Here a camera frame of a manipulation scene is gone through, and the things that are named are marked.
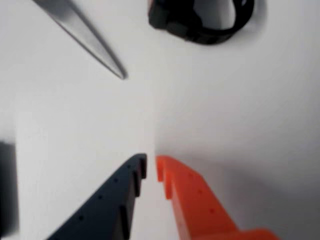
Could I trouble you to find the blue handled scissors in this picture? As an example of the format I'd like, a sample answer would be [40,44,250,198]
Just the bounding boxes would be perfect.
[32,0,128,80]

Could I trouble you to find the black strap ring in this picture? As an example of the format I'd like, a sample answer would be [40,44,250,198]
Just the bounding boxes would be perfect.
[147,0,255,45]

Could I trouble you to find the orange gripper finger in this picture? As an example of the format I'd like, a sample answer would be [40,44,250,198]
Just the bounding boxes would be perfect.
[155,154,285,240]

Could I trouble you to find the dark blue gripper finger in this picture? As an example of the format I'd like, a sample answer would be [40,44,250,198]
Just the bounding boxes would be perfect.
[44,153,148,240]

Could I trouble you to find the small dark battery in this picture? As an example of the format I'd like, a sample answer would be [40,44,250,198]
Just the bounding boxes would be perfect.
[0,140,20,235]

